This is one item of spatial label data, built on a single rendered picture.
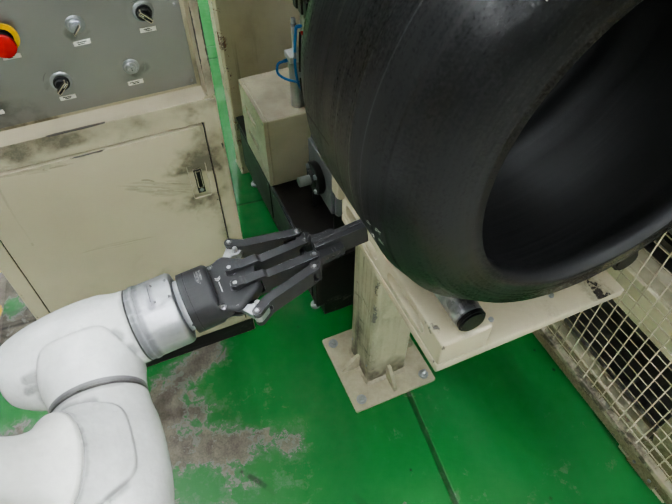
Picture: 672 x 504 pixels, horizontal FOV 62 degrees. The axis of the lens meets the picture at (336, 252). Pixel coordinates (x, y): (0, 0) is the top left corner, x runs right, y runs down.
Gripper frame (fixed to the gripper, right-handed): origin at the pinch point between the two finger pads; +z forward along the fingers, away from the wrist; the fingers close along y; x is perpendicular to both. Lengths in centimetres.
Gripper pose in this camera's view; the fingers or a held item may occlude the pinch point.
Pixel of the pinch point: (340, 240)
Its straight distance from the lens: 69.6
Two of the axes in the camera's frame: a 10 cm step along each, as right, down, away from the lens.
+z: 9.1, -3.8, 1.6
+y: -4.0, -7.0, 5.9
